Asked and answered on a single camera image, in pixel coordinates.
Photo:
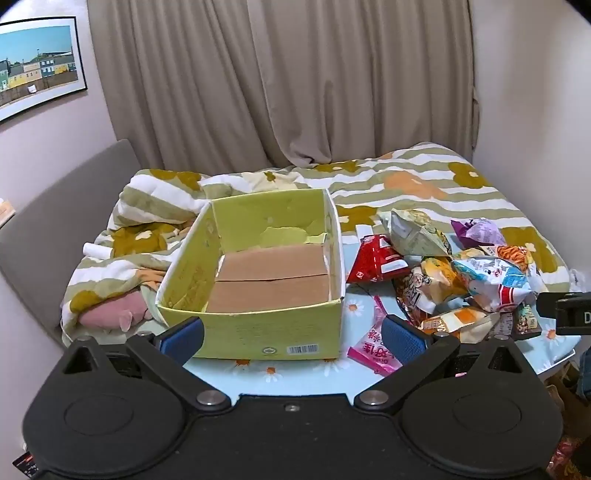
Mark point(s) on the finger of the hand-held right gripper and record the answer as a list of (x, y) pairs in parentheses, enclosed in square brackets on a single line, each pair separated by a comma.
[(547, 303), (575, 318)]

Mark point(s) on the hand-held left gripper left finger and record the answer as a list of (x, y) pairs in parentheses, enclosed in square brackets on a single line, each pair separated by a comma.
[(184, 341)]

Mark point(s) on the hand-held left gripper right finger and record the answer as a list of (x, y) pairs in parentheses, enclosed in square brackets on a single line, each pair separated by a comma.
[(401, 342)]

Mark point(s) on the brown white snack packet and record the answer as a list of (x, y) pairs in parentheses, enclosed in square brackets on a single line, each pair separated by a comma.
[(413, 295)]

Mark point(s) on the heap of assorted snack bags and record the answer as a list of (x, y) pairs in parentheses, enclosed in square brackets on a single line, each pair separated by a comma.
[(494, 281)]

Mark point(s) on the yellow-green cardboard box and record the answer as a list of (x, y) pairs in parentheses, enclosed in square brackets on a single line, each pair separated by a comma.
[(277, 332)]

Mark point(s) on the pink snack packet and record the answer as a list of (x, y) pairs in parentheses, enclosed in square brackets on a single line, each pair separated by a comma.
[(374, 353)]

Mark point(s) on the pink plush toy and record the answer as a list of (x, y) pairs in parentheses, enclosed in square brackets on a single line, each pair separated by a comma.
[(108, 314)]

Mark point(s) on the red triangular snack packet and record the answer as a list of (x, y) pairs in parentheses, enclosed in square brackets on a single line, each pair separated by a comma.
[(374, 263)]

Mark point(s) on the purple snack packet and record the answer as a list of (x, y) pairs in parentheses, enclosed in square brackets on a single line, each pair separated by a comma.
[(482, 230)]

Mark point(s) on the small white box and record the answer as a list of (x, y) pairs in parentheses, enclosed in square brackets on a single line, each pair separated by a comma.
[(363, 232)]

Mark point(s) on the floral striped blanket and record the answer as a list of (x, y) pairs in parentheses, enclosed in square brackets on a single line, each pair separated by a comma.
[(415, 184)]

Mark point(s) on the red black small packet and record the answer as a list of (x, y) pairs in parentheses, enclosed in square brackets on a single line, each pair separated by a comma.
[(27, 464)]

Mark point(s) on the light wooden object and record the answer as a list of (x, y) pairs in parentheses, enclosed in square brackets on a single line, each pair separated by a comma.
[(5, 213)]

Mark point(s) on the beige curtain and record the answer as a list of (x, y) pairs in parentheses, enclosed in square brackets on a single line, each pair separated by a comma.
[(277, 78)]

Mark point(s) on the framed houses picture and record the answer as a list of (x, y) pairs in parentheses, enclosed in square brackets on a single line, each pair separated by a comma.
[(37, 64)]

